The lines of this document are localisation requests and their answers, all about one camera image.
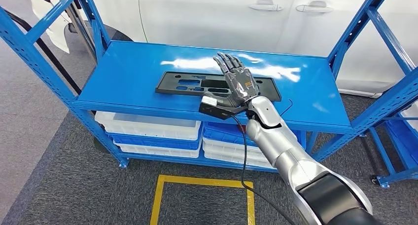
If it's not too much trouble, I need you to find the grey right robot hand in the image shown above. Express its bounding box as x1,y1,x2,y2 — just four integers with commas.
212,52,261,108

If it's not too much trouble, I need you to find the black plastic panel part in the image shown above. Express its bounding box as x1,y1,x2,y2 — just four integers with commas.
155,71,282,103

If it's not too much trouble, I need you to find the blue metal shelf rack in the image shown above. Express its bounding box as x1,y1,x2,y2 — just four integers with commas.
0,0,418,174

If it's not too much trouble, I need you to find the blue wheeled shelf rack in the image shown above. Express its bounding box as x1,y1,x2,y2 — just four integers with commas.
368,101,418,189

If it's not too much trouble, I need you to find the white car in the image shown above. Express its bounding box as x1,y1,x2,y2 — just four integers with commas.
29,0,418,99

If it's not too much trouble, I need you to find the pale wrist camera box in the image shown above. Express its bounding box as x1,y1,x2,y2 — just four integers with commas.
198,95,244,121

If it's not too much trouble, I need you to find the thin black wire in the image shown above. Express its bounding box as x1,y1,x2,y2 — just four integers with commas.
279,98,294,117

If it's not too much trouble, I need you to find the black camera cable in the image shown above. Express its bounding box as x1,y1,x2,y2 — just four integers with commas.
231,114,297,225

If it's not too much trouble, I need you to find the white car door handle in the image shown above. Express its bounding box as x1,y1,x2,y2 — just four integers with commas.
296,0,334,14
248,0,284,12

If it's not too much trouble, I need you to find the thick black hose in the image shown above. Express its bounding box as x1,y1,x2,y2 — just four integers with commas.
0,9,83,95

